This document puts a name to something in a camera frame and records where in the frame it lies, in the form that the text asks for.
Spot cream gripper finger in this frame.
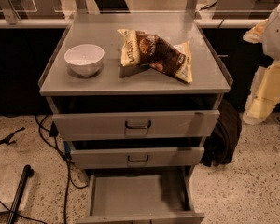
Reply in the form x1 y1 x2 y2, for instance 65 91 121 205
243 20 267 44
243 61 280 125

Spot brown chip bag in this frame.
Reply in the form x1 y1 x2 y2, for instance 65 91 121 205
117 29 192 83

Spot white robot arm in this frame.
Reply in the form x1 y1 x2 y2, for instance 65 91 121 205
243 4 280 125

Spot top drawer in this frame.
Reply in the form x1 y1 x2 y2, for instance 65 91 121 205
53 110 219 141

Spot middle drawer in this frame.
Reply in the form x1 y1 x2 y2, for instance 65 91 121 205
71 147 204 169

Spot grey drawer cabinet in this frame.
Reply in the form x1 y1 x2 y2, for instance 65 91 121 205
37 12 234 224

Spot open bottom drawer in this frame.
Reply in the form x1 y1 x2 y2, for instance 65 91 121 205
77 171 204 224

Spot black backpack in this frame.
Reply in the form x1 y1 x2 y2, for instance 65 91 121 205
201 100 242 167

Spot white bowl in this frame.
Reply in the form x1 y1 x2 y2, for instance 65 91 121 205
64 44 105 77

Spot black rod on floor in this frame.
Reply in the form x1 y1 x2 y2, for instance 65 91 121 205
6 165 34 224

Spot black clamp tool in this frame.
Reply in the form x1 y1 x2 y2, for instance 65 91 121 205
0 127 24 146

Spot white paper sheet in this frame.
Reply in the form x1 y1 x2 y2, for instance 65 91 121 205
0 164 33 213

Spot black floor cable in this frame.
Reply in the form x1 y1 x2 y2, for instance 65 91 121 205
0 114 90 224

